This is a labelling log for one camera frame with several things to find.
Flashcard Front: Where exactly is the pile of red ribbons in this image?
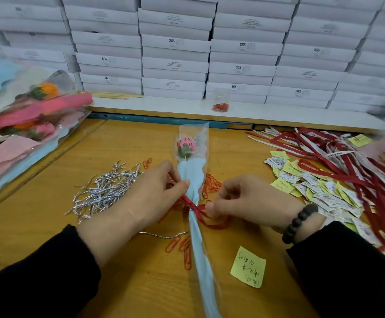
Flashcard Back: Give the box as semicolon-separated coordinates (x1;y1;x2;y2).
247;127;385;262

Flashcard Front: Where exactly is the pile of yellow white tags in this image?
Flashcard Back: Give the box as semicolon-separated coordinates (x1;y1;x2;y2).
230;132;385;289

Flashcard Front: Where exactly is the person's left hand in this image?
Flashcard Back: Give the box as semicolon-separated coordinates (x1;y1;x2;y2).
76;160;191;268

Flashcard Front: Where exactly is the single red ribbon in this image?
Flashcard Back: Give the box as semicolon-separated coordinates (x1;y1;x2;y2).
169;177;234;231

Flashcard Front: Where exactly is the pink flower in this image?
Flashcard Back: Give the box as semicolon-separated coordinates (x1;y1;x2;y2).
173;122;223;318

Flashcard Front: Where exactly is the black bead bracelet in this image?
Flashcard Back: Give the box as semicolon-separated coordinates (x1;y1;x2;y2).
282;203;319;246

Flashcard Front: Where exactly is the person's left forearm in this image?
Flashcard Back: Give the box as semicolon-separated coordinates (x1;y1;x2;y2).
0;224;102;318

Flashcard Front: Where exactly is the long white board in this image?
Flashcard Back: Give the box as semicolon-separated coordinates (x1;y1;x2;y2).
90;97;385;133

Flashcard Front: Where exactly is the person's right hand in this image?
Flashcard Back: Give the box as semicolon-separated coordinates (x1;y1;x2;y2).
206;173;327;244

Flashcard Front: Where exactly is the wooden sticks bundle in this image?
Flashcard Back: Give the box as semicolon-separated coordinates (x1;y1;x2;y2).
90;92;143;101

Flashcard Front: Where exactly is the pile of orange paper clips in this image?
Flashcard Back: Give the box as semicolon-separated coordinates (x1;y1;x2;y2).
141;157;225;270

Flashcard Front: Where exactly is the pile of silver twist ties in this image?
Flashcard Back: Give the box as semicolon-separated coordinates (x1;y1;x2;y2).
65;161;190;241

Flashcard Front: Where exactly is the person's right forearm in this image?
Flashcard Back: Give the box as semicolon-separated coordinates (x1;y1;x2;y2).
287;220;385;318

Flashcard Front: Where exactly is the wall of stacked white boxes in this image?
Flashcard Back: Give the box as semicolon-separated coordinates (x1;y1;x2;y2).
0;0;385;115

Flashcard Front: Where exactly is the small bag of red clips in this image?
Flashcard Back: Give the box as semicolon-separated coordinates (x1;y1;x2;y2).
211;95;230;113

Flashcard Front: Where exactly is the pile of flowers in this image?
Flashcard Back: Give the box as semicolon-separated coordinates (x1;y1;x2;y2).
0;53;95;204

